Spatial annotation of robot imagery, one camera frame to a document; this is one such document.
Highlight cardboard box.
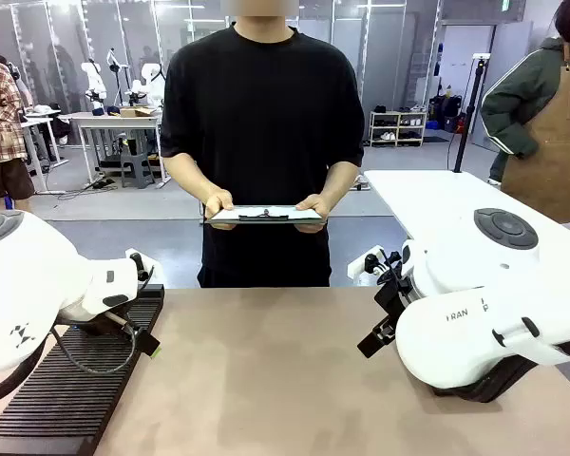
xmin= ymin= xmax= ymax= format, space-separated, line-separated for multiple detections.
xmin=119 ymin=105 xmax=159 ymax=119

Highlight person's right forearm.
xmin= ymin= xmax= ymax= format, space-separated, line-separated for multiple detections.
xmin=162 ymin=152 xmax=225 ymax=201

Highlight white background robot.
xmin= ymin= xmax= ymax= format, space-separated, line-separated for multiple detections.
xmin=137 ymin=63 xmax=167 ymax=111
xmin=81 ymin=59 xmax=109 ymax=105

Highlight black bags and blue bins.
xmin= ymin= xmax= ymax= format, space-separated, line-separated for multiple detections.
xmin=428 ymin=93 xmax=467 ymax=134

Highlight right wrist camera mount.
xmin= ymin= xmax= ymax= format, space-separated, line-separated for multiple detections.
xmin=347 ymin=244 xmax=405 ymax=289

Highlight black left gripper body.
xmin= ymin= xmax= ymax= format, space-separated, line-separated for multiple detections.
xmin=77 ymin=307 xmax=140 ymax=337

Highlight person in black t-shirt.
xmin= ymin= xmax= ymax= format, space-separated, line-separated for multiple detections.
xmin=160 ymin=18 xmax=366 ymax=290

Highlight thick black left arm hose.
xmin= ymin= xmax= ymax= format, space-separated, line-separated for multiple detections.
xmin=0 ymin=342 xmax=47 ymax=408

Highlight white background work table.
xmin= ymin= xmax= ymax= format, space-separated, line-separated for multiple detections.
xmin=59 ymin=111 xmax=168 ymax=190

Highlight grey step stool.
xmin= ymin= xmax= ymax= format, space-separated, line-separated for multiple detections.
xmin=120 ymin=137 xmax=156 ymax=189

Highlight person's left hand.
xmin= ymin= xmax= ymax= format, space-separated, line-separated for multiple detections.
xmin=294 ymin=192 xmax=334 ymax=235

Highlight thin black left gripper cable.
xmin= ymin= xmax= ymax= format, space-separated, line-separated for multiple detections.
xmin=51 ymin=316 xmax=140 ymax=375

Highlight wooden shoe shelf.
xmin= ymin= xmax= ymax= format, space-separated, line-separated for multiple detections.
xmin=369 ymin=109 xmax=428 ymax=147

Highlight black slotted rack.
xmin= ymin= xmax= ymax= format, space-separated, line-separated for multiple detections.
xmin=0 ymin=283 xmax=166 ymax=456

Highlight black tripod pole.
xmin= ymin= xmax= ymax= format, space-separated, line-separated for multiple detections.
xmin=453 ymin=53 xmax=491 ymax=174

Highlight person's left forearm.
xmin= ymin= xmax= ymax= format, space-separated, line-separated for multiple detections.
xmin=320 ymin=160 xmax=362 ymax=206

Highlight clipboard with white paper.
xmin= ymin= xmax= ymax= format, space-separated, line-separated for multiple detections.
xmin=203 ymin=204 xmax=325 ymax=226

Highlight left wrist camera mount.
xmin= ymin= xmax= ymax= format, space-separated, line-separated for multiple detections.
xmin=124 ymin=246 xmax=166 ymax=286

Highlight person in brown apron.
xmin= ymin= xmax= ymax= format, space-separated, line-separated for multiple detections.
xmin=479 ymin=0 xmax=570 ymax=224

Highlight person's right hand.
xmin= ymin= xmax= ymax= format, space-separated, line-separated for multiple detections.
xmin=203 ymin=188 xmax=236 ymax=232

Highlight white background desk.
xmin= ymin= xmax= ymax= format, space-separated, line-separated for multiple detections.
xmin=21 ymin=108 xmax=70 ymax=195

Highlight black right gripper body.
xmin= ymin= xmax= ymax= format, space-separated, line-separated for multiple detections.
xmin=373 ymin=277 xmax=408 ymax=336

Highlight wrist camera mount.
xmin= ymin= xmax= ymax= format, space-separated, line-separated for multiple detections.
xmin=124 ymin=246 xmax=166 ymax=286
xmin=347 ymin=244 xmax=405 ymax=289

